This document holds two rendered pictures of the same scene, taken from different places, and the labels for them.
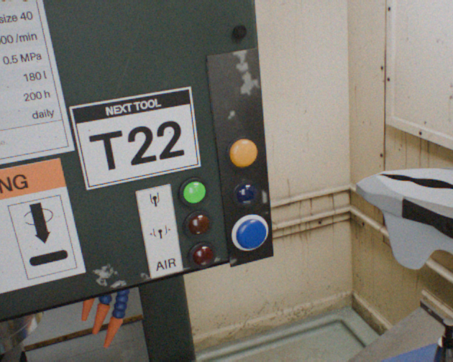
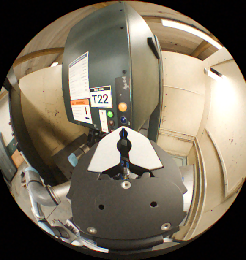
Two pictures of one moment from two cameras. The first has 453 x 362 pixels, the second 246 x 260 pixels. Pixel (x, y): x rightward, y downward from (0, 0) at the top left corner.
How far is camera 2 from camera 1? 0.35 m
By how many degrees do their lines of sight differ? 41
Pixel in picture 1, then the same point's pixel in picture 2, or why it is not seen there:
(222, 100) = (118, 90)
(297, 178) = (187, 130)
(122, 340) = not seen: hidden behind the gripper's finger
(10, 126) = (82, 92)
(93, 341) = not seen: hidden behind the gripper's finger
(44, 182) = (86, 103)
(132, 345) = not seen: hidden behind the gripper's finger
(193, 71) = (111, 81)
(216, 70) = (116, 81)
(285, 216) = (182, 136)
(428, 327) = (191, 168)
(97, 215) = (93, 112)
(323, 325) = (179, 158)
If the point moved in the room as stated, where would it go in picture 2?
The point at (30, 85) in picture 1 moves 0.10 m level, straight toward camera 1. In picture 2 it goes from (85, 84) to (62, 89)
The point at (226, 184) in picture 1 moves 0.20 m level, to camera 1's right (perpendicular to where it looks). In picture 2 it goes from (118, 115) to (187, 139)
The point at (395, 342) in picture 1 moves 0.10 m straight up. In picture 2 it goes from (185, 168) to (188, 163)
